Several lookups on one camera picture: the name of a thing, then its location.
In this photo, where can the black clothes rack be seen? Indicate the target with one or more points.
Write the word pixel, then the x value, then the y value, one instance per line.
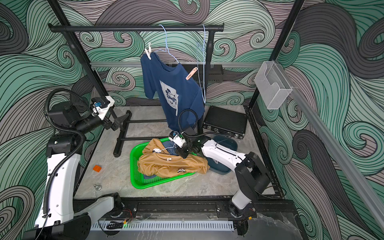
pixel 94 78

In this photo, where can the orange small cube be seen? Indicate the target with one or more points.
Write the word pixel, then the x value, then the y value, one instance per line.
pixel 97 168

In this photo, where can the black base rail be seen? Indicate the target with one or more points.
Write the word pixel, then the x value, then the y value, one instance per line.
pixel 212 206

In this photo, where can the silver metal bolt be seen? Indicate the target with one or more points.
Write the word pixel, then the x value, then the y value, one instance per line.
pixel 97 187

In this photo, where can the white wire hanger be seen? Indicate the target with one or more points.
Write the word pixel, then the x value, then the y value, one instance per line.
pixel 169 149

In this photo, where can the green plastic basket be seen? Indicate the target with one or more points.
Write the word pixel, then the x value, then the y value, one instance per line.
pixel 137 179

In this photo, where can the dark teal plastic bin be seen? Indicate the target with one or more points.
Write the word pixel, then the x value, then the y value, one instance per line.
pixel 215 166

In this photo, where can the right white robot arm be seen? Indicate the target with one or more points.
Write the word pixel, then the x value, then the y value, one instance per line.
pixel 252 175

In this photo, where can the dark navy t-shirt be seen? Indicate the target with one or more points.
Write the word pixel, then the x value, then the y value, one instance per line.
pixel 180 98

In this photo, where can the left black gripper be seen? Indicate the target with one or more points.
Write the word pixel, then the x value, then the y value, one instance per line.
pixel 107 125

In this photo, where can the black case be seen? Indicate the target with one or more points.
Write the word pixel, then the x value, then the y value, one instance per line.
pixel 226 122

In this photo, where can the light blue wire hanger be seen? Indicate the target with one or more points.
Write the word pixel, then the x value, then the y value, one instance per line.
pixel 201 46

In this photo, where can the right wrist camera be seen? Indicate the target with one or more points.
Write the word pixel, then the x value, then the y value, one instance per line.
pixel 177 139

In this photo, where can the white slotted cable duct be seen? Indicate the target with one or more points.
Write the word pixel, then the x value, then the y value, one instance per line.
pixel 167 226

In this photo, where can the light blue t-shirt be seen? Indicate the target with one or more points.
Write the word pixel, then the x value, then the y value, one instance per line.
pixel 164 144

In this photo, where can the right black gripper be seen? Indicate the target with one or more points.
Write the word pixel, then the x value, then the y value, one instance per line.
pixel 182 153

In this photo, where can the clear mesh wall holder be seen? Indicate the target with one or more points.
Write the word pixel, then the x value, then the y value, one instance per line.
pixel 273 84

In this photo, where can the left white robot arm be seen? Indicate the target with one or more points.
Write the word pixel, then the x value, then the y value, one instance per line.
pixel 72 118

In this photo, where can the tan yellow t-shirt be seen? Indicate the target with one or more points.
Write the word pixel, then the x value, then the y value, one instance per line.
pixel 168 166

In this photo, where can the pink white clothespin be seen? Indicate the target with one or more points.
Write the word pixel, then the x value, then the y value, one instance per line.
pixel 191 73

